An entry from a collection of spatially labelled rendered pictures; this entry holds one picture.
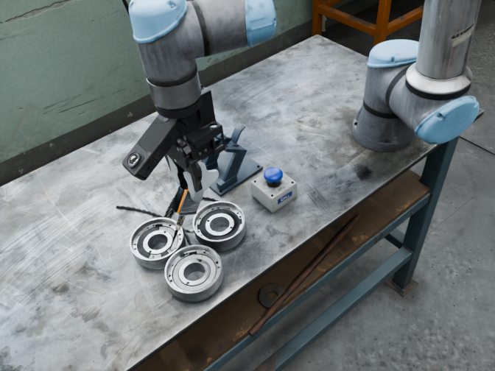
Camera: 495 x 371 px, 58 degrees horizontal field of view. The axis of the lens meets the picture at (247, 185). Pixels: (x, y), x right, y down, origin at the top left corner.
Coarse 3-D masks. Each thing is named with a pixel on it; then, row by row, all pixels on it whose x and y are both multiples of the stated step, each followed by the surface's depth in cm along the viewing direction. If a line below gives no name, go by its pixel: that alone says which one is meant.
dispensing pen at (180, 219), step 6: (180, 186) 80; (186, 186) 81; (180, 192) 79; (180, 198) 79; (174, 204) 80; (174, 210) 81; (180, 216) 82; (180, 222) 82; (174, 234) 84; (174, 240) 84
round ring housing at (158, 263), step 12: (144, 228) 89; (180, 228) 87; (132, 240) 86; (144, 240) 87; (156, 240) 89; (168, 240) 87; (180, 240) 85; (132, 252) 84; (156, 252) 85; (144, 264) 84; (156, 264) 83
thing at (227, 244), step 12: (216, 204) 92; (228, 204) 91; (216, 216) 90; (228, 216) 90; (228, 228) 88; (240, 228) 86; (204, 240) 85; (216, 240) 84; (228, 240) 84; (240, 240) 87
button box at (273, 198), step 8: (288, 176) 94; (256, 184) 93; (264, 184) 93; (272, 184) 93; (280, 184) 93; (288, 184) 93; (296, 184) 93; (256, 192) 94; (264, 192) 92; (272, 192) 91; (280, 192) 91; (288, 192) 93; (296, 192) 95; (264, 200) 93; (272, 200) 90; (280, 200) 92; (288, 200) 94; (272, 208) 92
